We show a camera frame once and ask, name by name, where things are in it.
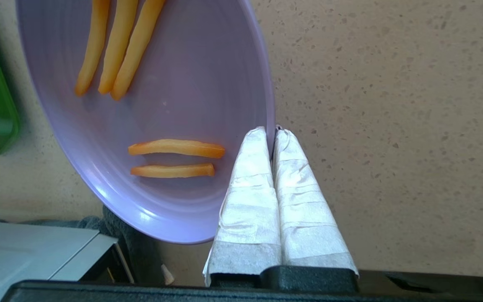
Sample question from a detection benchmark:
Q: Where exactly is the right gripper wrapped right finger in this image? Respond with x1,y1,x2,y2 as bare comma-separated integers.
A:
273,127,359,276

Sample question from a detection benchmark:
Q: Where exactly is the right gripper wrapped left finger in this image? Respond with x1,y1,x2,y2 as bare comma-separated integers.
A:
203,127,283,287

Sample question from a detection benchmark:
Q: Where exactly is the purple plastic plate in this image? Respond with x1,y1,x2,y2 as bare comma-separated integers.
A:
16,0,276,245

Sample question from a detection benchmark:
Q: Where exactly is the silver Panasonic microwave oven body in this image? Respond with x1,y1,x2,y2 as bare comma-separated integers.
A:
0,220,135,294

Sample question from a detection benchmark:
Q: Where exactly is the short orange french fry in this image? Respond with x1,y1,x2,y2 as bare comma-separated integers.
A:
128,139,226,159
130,163,216,178

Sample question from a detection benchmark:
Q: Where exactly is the small white wedge piece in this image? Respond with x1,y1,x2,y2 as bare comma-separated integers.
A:
161,264,175,286

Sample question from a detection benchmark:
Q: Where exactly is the long orange french fry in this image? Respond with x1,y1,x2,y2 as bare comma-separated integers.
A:
98,0,138,95
111,0,166,101
75,0,111,97

